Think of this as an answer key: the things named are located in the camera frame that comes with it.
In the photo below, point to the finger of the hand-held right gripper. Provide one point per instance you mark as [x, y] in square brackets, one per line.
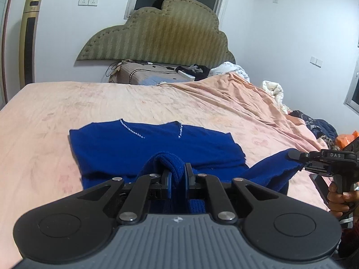
[297, 154]

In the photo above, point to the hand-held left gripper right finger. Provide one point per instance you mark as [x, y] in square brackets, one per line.
[187, 180]

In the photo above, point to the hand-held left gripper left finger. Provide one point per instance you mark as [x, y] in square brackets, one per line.
[169, 185]

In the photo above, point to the blue beaded sweater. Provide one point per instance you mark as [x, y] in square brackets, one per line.
[157, 148]

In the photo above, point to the pile of dark clothes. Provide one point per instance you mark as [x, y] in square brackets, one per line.
[317, 127]

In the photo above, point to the person's right hand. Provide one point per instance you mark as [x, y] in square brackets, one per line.
[338, 201]

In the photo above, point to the orange plastic bag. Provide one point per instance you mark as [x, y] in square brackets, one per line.
[346, 140]

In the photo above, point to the grey framed window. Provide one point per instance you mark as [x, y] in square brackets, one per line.
[354, 86]

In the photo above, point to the white remote control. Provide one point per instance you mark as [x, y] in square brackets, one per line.
[186, 74]

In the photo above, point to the white quilt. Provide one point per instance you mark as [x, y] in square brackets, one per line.
[232, 68]

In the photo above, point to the black cloth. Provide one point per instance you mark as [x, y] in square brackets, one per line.
[197, 71]

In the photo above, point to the brown pillow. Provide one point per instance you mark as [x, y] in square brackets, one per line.
[145, 74]

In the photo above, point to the pink bed blanket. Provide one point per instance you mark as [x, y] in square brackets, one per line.
[70, 109]

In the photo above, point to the olive padded headboard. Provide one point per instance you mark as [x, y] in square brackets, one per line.
[162, 33]

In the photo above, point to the glass wardrobe door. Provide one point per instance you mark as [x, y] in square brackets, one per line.
[7, 33]

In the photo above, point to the white light switch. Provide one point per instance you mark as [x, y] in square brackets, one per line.
[316, 61]

